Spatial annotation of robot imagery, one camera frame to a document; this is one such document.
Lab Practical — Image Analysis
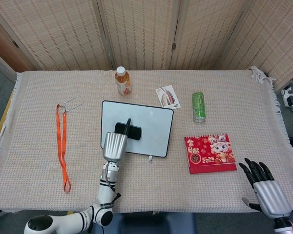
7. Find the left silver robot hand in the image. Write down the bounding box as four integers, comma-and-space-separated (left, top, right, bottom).
102, 118, 132, 162

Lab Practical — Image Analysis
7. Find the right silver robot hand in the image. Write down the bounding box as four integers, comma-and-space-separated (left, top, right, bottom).
238, 157, 293, 219

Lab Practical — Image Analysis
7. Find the black whiteboard eraser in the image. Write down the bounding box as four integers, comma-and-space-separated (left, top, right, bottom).
114, 122, 143, 141

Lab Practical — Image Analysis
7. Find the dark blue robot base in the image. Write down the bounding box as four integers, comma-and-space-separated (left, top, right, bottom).
91, 213, 196, 234

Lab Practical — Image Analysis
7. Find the black-framed whiteboard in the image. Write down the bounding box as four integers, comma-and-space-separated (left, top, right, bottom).
101, 100, 174, 158

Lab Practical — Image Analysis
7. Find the beige waffle tablecloth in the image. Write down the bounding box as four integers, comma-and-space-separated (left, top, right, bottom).
0, 65, 293, 216

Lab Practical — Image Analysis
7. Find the clear badge holder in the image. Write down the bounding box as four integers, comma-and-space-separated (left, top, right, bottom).
63, 96, 84, 112

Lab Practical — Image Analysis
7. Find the orange tea bottle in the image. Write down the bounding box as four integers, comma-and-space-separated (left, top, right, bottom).
115, 66, 133, 96

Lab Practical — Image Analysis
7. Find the white picture card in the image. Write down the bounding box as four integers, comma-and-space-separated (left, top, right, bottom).
155, 84, 181, 108

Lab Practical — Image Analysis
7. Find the red 2026 desk calendar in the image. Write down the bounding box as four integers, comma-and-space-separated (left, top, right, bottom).
184, 133, 237, 175

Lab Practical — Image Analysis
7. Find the green drink can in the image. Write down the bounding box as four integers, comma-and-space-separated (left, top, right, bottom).
191, 92, 207, 123

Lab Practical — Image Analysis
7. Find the white power strip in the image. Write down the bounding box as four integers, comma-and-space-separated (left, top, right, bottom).
281, 88, 293, 108

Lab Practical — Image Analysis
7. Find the woven folding screen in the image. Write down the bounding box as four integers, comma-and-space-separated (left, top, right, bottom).
0, 0, 293, 92

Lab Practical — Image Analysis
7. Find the orange lanyard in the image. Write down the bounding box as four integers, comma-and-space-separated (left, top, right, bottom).
56, 104, 71, 193

